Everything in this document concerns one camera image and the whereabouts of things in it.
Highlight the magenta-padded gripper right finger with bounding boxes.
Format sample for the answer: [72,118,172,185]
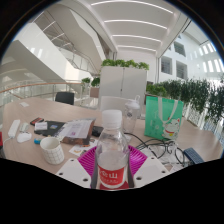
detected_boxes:
[127,145,171,188]

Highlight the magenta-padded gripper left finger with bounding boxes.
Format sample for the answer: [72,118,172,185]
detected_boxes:
[56,146,98,190]

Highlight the clear red-labelled water bottle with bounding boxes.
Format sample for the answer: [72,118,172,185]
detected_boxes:
[94,109,130,190]

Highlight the colourful sticker sheet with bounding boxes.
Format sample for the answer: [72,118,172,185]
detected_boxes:
[68,139,98,158]

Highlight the white grid-patterned mug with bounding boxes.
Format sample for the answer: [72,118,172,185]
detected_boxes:
[39,136,66,166]

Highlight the white printed booklet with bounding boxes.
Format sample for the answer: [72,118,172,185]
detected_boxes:
[53,118,97,146]

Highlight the dark blue keyboard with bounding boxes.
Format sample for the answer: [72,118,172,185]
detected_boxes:
[182,147,205,165]

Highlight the black wallet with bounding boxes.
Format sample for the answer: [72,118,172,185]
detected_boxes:
[91,125,104,138]

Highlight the green cat-print tote bag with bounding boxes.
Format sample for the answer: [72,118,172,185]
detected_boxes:
[143,95,185,141]

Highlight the white computer mouse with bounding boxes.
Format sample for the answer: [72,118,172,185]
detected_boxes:
[16,132,33,144]

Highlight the clear shaker bottle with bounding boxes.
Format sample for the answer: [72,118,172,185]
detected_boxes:
[122,95,141,135]

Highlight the small red and black case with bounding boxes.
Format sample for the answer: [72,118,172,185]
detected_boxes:
[29,116,45,126]

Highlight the small white oval device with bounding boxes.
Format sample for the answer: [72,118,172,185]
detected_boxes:
[19,122,30,133]

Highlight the white power strip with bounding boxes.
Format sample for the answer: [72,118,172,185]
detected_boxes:
[7,119,22,139]

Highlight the black chair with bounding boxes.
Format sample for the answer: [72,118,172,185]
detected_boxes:
[54,91,76,106]

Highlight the row of green hedge plants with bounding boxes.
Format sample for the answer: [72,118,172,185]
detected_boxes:
[145,78,224,126]

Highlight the potted green plant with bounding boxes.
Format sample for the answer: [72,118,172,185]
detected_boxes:
[80,76,101,99]

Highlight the white cabinet with plants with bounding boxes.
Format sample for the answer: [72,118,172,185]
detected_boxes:
[98,58,150,101]

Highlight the ceiling strip lights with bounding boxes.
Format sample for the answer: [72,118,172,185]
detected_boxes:
[89,0,176,53]

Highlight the black tangled cables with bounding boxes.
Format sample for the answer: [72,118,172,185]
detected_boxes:
[123,132,188,164]

